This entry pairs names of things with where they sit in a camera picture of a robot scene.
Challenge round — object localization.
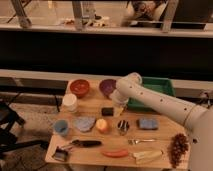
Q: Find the black eraser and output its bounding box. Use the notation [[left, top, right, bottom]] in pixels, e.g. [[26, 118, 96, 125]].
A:
[[101, 107, 114, 116]]

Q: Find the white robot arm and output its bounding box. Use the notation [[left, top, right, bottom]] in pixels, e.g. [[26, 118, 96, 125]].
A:
[[110, 72, 213, 171]]

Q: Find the metal cup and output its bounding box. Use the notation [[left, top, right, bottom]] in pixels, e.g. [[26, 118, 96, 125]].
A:
[[117, 120, 129, 135]]

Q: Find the white cup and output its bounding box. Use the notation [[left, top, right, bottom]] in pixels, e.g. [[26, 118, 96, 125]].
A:
[[62, 93, 77, 112]]

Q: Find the blue cup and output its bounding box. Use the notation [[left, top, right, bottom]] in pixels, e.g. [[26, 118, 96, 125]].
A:
[[53, 120, 69, 136]]

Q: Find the peach fruit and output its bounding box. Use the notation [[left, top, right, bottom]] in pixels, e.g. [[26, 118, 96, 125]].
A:
[[96, 119, 109, 133]]

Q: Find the purple bowl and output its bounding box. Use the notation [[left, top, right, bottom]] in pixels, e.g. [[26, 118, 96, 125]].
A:
[[99, 79, 116, 97]]

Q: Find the blue sponge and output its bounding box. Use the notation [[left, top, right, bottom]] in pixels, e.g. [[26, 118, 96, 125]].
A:
[[138, 119, 158, 130]]

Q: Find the metal fork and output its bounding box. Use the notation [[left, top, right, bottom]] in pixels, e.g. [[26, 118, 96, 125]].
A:
[[128, 139, 156, 145]]

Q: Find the blue-grey cloth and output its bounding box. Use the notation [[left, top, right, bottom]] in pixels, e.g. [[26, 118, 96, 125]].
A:
[[73, 116, 96, 132]]

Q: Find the orange carrot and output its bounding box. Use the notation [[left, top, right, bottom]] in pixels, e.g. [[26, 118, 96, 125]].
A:
[[101, 149, 129, 158]]

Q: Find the red bowl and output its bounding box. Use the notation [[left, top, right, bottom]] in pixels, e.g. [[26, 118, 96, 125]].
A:
[[70, 79, 90, 98]]

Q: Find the green plastic tray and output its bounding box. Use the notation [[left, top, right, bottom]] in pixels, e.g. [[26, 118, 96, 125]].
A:
[[127, 77, 175, 112]]

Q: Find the red grapes bunch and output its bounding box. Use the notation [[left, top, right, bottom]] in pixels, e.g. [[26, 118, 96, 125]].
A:
[[169, 134, 189, 168]]

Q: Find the person in background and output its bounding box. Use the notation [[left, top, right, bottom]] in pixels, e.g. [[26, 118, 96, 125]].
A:
[[121, 0, 168, 28]]

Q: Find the black chair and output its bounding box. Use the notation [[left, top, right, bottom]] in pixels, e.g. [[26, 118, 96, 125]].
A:
[[0, 99, 50, 159]]

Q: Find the black-handled peeler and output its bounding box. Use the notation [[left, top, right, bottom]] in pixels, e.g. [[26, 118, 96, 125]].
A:
[[61, 140, 102, 149]]

